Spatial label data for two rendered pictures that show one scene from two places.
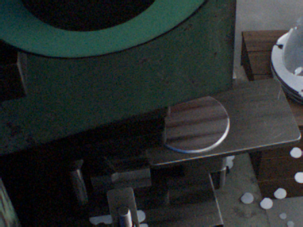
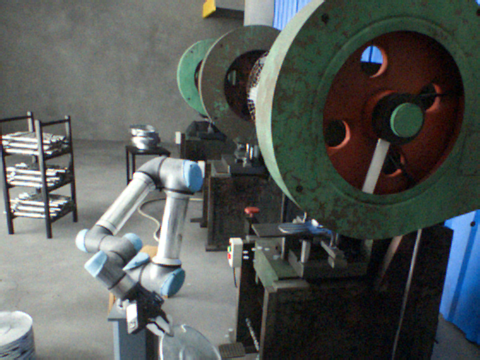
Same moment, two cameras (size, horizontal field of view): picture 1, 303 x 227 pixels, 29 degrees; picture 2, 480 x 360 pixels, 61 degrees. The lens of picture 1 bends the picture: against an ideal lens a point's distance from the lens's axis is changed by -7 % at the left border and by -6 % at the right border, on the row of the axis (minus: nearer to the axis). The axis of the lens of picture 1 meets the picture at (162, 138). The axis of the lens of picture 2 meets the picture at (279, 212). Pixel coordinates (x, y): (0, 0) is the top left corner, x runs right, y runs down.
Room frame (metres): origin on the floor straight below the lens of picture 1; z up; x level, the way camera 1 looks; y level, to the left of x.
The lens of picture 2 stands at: (2.28, -0.42, 1.42)
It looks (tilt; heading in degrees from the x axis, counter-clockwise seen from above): 19 degrees down; 169
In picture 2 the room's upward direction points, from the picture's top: 5 degrees clockwise
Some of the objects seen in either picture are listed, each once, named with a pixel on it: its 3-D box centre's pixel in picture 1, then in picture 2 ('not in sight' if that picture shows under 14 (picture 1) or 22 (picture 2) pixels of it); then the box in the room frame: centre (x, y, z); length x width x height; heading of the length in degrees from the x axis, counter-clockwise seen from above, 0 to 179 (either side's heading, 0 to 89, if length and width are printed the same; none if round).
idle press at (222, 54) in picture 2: not in sight; (282, 144); (-1.16, 0.20, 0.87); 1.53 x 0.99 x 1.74; 96
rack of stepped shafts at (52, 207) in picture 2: not in sight; (39, 174); (-1.25, -1.81, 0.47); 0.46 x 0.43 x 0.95; 78
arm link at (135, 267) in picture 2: not in sight; (136, 271); (0.73, -0.70, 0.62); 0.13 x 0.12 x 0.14; 62
